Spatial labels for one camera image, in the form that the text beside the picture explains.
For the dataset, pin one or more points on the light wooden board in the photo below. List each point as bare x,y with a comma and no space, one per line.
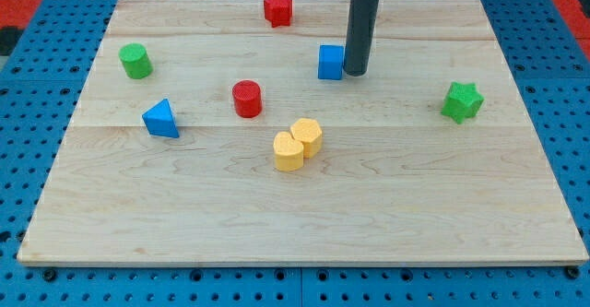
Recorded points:
395,183

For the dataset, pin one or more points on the green cylinder block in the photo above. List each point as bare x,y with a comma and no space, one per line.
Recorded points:
135,60

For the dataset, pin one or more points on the green star block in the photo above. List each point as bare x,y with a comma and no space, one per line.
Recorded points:
462,101

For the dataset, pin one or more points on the red cylinder block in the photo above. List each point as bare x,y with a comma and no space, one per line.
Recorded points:
247,98

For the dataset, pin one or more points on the yellow heart block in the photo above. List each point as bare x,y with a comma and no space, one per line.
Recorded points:
288,152

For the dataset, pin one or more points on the blue cube block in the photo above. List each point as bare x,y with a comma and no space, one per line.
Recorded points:
330,61

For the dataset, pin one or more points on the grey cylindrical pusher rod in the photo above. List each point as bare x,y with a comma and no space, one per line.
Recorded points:
361,21

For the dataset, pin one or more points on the yellow hexagon block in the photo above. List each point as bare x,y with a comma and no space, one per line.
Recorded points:
309,132

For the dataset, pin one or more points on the blue triangle block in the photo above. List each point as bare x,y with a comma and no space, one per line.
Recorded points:
159,120

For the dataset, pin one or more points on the red star block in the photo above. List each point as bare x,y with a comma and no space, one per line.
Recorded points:
278,12

